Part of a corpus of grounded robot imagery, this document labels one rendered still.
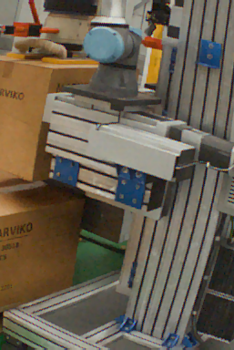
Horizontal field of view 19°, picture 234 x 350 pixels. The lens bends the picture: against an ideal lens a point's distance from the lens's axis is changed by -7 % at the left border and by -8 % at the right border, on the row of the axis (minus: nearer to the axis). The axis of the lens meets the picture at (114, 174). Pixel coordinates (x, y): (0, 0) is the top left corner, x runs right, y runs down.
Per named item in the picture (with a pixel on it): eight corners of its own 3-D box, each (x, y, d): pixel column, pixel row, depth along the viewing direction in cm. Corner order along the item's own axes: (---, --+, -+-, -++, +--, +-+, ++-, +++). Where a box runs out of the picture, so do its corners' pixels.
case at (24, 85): (45, 139, 305) (62, 54, 296) (124, 163, 286) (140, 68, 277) (-41, 154, 254) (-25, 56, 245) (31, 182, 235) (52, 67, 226)
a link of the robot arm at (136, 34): (142, 65, 214) (148, 28, 210) (129, 66, 201) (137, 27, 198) (106, 57, 217) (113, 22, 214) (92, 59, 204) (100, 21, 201)
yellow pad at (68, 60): (91, 61, 274) (94, 50, 272) (112, 66, 269) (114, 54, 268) (41, 62, 245) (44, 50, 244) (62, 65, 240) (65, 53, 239)
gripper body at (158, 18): (144, 22, 264) (148, -3, 261) (154, 24, 271) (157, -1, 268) (160, 25, 261) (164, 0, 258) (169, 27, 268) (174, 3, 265)
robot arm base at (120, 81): (147, 96, 215) (151, 66, 212) (120, 97, 202) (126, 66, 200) (106, 86, 222) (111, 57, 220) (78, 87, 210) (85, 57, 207)
